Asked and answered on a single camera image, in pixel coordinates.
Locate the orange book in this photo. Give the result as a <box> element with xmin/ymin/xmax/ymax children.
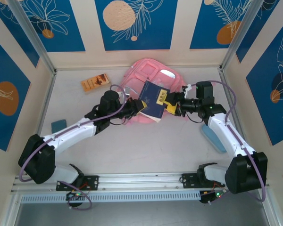
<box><xmin>81</xmin><ymin>73</ymin><xmax>112</xmax><ymax>95</ymax></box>

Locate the pink backpack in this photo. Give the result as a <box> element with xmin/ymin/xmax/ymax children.
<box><xmin>119</xmin><ymin>58</ymin><xmax>187</xmax><ymax>125</ymax></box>

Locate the light blue pencil case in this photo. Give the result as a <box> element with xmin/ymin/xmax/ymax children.
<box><xmin>201</xmin><ymin>124</ymin><xmax>227</xmax><ymax>154</ymax></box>

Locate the small teal pouch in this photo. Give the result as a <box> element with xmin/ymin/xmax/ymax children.
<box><xmin>50</xmin><ymin>119</ymin><xmax>68</xmax><ymax>134</ymax></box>

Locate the small controller board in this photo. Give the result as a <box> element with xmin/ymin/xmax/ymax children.
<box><xmin>200</xmin><ymin>189</ymin><xmax>227</xmax><ymax>204</ymax></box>
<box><xmin>66</xmin><ymin>191</ymin><xmax>85</xmax><ymax>201</ymax></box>

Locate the grey metal panel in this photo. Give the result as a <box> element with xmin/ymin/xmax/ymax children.
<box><xmin>4</xmin><ymin>188</ymin><xmax>278</xmax><ymax>226</ymax></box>

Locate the aluminium side rail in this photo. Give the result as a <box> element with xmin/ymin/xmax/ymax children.
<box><xmin>218</xmin><ymin>68</ymin><xmax>255</xmax><ymax>170</ymax></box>
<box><xmin>25</xmin><ymin>69</ymin><xmax>58</xmax><ymax>176</ymax></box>

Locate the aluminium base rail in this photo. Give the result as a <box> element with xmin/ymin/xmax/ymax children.
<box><xmin>10</xmin><ymin>170</ymin><xmax>271</xmax><ymax>195</ymax></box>

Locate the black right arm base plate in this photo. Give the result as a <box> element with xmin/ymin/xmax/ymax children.
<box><xmin>182</xmin><ymin>173</ymin><xmax>226</xmax><ymax>189</ymax></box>

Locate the aluminium frame post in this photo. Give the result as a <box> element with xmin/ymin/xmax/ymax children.
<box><xmin>7</xmin><ymin>0</ymin><xmax>57</xmax><ymax>75</ymax></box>
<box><xmin>218</xmin><ymin>0</ymin><xmax>274</xmax><ymax>73</ymax></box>

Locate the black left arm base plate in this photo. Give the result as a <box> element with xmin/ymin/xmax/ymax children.
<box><xmin>56</xmin><ymin>174</ymin><xmax>100</xmax><ymax>192</ymax></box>

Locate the grey slotted cable duct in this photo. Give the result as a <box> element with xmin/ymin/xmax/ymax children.
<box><xmin>20</xmin><ymin>190</ymin><xmax>201</xmax><ymax>204</ymax></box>

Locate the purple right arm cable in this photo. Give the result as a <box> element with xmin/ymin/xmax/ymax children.
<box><xmin>187</xmin><ymin>80</ymin><xmax>267</xmax><ymax>205</ymax></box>

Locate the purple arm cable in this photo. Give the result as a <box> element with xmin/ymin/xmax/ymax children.
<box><xmin>18</xmin><ymin>84</ymin><xmax>127</xmax><ymax>210</ymax></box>
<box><xmin>187</xmin><ymin>80</ymin><xmax>267</xmax><ymax>205</ymax></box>

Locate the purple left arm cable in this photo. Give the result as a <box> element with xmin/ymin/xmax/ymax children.
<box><xmin>18</xmin><ymin>84</ymin><xmax>127</xmax><ymax>210</ymax></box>

